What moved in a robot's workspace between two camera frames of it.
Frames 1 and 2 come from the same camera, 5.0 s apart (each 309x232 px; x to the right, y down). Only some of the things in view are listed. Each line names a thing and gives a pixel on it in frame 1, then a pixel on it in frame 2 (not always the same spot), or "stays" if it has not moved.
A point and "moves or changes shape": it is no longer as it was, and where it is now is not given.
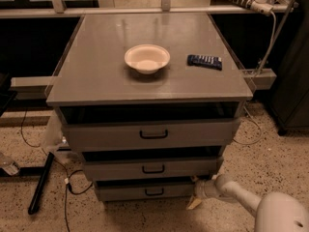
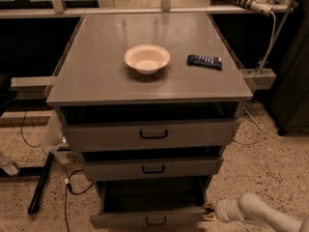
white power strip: (258, 3) stays
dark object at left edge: (7, 93) stays
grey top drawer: (96, 135) stays
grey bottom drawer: (142, 190) moves or changes shape
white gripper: (201, 189) -> (223, 210)
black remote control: (205, 61) stays
